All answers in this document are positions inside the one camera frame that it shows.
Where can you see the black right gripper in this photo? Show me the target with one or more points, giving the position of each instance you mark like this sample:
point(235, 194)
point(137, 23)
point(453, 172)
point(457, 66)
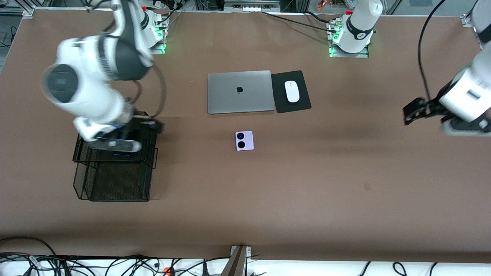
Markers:
point(141, 125)

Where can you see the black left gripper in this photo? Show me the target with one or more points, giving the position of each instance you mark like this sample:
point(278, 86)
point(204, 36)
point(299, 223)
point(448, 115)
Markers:
point(432, 105)

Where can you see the long black phone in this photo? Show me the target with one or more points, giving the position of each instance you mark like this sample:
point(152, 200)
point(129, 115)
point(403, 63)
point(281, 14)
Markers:
point(122, 154)

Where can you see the lilac flip phone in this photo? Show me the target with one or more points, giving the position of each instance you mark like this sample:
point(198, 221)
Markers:
point(249, 138)

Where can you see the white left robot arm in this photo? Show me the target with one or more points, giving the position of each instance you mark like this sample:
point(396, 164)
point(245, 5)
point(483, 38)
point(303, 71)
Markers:
point(360, 27)

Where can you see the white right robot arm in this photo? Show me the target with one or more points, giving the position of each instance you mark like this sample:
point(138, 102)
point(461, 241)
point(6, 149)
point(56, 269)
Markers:
point(88, 99)

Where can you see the black mesh two-tier tray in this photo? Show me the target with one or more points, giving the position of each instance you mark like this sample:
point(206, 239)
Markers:
point(115, 184)

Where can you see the silver closed laptop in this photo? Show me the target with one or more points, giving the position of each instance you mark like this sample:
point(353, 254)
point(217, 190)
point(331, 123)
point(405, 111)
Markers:
point(230, 96)

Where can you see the white computer mouse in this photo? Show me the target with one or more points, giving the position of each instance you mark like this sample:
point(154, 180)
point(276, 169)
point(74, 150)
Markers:
point(292, 92)

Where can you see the black mouse pad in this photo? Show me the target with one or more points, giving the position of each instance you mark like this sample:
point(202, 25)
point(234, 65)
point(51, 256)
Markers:
point(278, 99)

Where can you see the white power strip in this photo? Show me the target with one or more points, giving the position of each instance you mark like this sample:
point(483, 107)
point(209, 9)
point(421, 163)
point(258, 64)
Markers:
point(251, 7)

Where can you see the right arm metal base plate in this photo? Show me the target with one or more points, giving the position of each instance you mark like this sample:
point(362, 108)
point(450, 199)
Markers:
point(161, 49)

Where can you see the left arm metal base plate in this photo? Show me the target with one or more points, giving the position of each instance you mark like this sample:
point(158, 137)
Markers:
point(349, 55)

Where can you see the silver frame corner bracket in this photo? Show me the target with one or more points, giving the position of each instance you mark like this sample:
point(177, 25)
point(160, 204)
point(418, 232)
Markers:
point(466, 20)
point(28, 11)

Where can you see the grey metal camera post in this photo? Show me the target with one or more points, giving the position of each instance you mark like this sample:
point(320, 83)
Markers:
point(236, 264)

